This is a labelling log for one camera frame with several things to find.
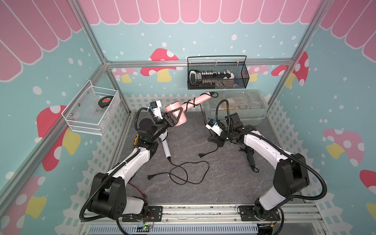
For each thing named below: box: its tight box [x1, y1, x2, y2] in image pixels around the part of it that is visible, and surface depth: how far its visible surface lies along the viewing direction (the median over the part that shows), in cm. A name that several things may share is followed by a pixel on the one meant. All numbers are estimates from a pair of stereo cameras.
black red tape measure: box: [97, 95, 114, 109], surface depth 80 cm
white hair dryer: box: [158, 131, 172, 162], surface depth 98 cm
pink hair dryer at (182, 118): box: [164, 92, 212, 127], surface depth 72 cm
